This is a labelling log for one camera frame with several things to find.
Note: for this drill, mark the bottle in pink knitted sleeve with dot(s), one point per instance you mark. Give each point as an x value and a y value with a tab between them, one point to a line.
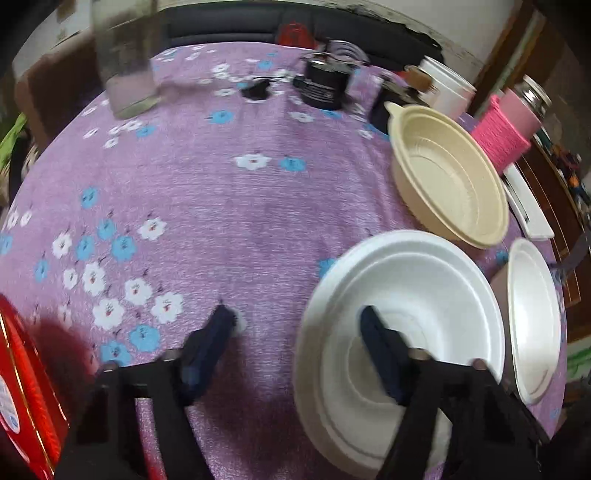
503	134

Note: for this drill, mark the red box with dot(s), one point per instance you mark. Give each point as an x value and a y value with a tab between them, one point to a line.
25	392

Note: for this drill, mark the small black object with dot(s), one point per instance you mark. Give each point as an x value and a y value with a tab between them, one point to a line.
256	90

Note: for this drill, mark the red cup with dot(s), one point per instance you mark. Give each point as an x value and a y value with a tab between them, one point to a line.
295	33

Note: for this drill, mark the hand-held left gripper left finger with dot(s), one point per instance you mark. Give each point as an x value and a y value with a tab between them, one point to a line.
207	344

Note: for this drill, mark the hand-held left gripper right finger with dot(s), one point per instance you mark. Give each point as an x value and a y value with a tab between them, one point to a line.
383	353

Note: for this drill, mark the black sofa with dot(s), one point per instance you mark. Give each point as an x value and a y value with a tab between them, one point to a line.
231	23

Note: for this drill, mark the large white foam bowl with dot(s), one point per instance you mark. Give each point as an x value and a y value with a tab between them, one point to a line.
415	286

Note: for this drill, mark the purple floral tablecloth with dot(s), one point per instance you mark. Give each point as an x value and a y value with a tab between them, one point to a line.
207	207

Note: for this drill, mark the white plastic jar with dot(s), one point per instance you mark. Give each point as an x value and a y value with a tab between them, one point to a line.
445	85

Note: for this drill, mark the black cylindrical device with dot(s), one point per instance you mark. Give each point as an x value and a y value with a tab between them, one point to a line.
323	85

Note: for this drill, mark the clear glass jar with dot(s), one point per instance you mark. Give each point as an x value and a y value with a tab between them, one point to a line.
127	60

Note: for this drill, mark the wooden cabinet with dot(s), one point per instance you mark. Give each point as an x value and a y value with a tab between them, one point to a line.
554	194

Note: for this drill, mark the beige ribbed plastic bowl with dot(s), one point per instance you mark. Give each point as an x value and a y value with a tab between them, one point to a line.
452	180

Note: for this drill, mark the wooden brush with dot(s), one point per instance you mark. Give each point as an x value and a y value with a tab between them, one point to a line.
419	79

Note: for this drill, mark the brown chair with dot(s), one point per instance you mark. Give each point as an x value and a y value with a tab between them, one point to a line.
51	92

